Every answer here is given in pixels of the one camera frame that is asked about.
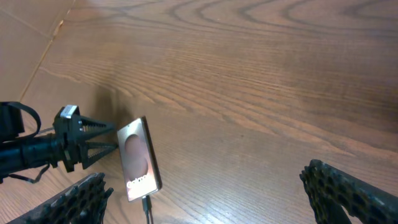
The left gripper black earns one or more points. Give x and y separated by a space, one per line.
63 145

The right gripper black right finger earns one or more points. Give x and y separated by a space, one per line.
334 196

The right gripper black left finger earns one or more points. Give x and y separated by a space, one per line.
82 203

